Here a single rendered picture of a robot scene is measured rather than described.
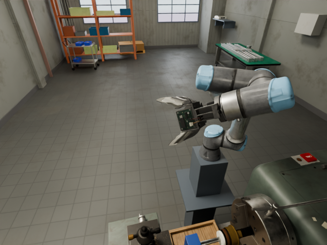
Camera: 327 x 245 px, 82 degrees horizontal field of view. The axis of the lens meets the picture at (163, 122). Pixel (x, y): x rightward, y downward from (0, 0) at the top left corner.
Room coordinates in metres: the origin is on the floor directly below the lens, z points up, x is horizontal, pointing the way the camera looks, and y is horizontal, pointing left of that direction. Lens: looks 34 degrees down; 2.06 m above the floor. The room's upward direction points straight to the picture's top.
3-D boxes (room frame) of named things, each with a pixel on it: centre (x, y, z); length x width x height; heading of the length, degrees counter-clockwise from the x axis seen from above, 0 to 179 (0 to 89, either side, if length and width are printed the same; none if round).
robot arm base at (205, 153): (1.02, -0.33, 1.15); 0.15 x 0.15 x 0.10
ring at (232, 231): (0.46, -0.33, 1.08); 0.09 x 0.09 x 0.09; 13
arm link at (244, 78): (0.51, -0.26, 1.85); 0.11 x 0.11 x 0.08; 69
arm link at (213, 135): (1.02, -0.34, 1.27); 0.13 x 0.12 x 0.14; 69
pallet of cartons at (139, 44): (8.70, 1.40, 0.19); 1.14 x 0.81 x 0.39; 99
